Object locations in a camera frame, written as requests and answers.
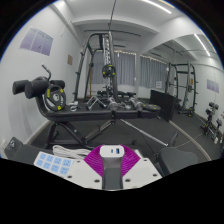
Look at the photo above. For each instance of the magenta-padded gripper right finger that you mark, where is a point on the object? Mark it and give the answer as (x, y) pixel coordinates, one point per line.
(135, 166)

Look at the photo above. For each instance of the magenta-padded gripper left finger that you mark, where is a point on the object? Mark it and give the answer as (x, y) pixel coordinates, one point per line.
(90, 166)

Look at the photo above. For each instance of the white charger block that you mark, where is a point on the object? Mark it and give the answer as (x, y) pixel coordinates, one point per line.
(111, 166)

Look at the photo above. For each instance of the silver barbell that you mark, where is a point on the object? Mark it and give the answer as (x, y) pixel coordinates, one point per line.
(146, 135)

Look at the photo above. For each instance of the white power strip blue sockets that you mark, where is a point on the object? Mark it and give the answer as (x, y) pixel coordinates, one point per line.
(53, 163)

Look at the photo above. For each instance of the black padded cushion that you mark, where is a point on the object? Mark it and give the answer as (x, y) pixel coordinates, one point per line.
(20, 154)
(176, 160)

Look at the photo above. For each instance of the black weight bench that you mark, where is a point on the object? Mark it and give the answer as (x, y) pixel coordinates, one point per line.
(93, 115)

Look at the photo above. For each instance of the flat black weight plate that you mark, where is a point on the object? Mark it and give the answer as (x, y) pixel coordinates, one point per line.
(152, 107)

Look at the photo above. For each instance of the chrome dumbbell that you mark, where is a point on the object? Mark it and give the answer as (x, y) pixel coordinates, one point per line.
(113, 105)
(136, 104)

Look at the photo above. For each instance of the black box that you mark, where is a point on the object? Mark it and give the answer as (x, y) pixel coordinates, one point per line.
(163, 105)

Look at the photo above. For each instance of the black weight plate yellow marks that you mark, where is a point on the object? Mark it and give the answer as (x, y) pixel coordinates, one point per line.
(47, 100)

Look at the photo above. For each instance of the bunch of keys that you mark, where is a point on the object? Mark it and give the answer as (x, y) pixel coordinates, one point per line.
(12, 144)

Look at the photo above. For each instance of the black power rack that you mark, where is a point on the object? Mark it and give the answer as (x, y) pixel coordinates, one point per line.
(115, 86)

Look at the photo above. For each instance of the black exercise machine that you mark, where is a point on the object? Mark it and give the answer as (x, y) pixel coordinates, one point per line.
(210, 116)

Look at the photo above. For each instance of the black squat rack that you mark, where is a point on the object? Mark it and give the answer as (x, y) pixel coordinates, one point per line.
(188, 86)

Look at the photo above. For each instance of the grey window curtain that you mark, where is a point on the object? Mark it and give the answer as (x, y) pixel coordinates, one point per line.
(153, 71)
(125, 68)

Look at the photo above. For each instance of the small black plate on rack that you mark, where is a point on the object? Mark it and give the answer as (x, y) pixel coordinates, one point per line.
(109, 71)

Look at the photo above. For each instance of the ceiling light strip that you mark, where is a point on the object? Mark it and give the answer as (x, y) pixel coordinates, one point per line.
(202, 45)
(156, 6)

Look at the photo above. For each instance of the small brown wall plaque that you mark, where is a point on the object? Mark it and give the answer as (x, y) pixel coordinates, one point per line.
(70, 59)

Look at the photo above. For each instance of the small purple wall poster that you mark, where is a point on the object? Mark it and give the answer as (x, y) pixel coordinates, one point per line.
(213, 85)

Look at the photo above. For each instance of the large purple wall poster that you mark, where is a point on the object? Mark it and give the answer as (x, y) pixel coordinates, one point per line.
(36, 40)

